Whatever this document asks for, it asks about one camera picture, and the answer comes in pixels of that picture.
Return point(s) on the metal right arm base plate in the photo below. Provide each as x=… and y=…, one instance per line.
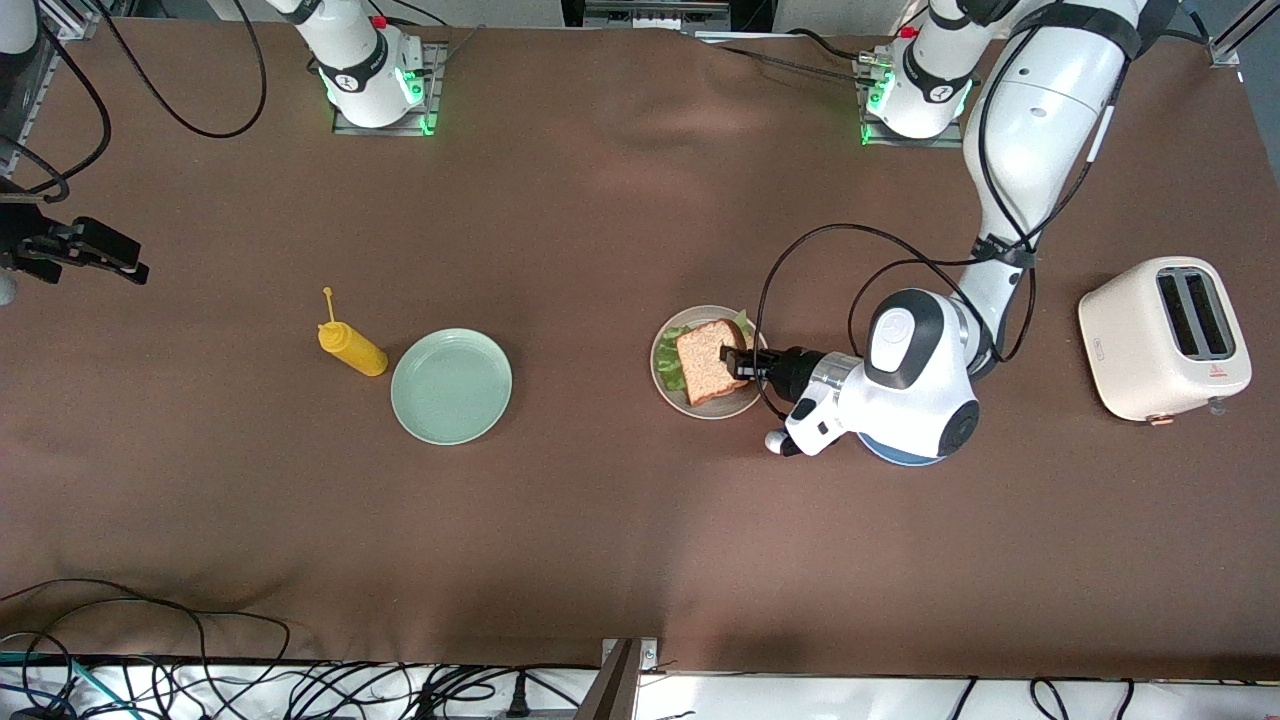
x=385, y=130

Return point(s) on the beige plate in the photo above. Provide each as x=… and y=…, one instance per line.
x=730, y=408

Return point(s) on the green plate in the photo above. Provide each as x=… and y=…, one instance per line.
x=452, y=388

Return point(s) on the brown bread slice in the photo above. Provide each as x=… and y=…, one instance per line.
x=705, y=365

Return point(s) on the white toaster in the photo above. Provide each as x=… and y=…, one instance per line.
x=1125, y=350

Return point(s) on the aluminium frame profile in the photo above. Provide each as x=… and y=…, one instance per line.
x=70, y=18
x=1225, y=48

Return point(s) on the black equipment stand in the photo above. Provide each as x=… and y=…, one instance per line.
x=750, y=12

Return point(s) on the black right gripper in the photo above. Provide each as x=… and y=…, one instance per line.
x=22, y=238

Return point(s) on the yellow mustard squeeze bottle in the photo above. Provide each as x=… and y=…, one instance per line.
x=355, y=350

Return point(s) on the brown table cloth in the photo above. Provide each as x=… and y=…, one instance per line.
x=640, y=520

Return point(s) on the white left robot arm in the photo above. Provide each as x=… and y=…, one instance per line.
x=920, y=380

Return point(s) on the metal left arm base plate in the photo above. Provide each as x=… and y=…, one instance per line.
x=880, y=140

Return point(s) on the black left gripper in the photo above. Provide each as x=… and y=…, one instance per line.
x=793, y=369

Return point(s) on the black power plug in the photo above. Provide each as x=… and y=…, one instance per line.
x=517, y=705

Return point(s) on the green lettuce leaf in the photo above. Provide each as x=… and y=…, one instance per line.
x=672, y=370

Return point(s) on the blue plate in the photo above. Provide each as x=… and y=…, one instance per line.
x=900, y=458

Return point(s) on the metal frame post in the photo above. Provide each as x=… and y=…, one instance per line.
x=615, y=690

